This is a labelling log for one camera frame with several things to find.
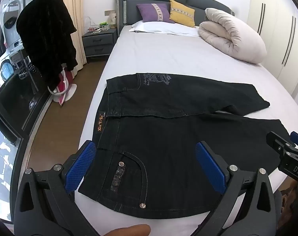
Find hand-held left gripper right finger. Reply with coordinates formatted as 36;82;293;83
195;141;280;236

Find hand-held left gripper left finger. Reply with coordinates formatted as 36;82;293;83
15;140;110;236

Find black denim pants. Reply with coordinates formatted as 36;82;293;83
79;72;296;219

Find person's left hand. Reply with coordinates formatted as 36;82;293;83
107;223;151;236

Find black framed glass door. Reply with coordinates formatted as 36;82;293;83
0;0;56;236

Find red and white appliance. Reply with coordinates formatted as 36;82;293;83
47;69;78;107

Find white wardrobe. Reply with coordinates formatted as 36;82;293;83
246;0;298;104

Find rolled beige duvet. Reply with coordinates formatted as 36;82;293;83
198;7;267;64

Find bed with white sheet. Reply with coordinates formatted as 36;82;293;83
74;25;298;236

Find white washing machine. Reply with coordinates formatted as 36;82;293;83
0;52;24;84

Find grey nightstand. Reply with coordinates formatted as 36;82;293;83
81;27;118;57

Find hanging black coat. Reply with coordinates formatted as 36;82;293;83
16;0;78;91

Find white pillow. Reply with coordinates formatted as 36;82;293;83
129;21;201;38

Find yellow cushion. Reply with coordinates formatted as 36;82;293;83
169;0;196;28

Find purple cushion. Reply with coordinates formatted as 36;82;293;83
136;3;176;24

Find wire basket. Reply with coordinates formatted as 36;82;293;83
86;17;101;33

